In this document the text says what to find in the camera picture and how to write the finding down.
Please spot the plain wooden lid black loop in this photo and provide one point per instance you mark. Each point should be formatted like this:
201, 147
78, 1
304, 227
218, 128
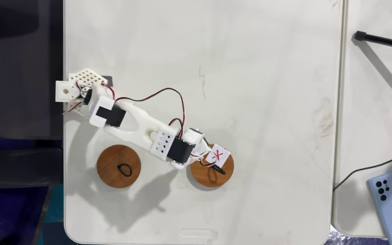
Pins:
114, 163

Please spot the office chair with grey seat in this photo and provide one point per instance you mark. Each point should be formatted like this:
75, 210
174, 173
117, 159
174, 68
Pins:
15, 168

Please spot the office chair with mesh back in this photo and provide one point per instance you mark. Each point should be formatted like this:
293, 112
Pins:
22, 85

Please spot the wooden lid with red cross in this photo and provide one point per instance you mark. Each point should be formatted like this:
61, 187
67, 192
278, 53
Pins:
204, 177

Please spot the black rod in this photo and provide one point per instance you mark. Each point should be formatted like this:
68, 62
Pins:
383, 40

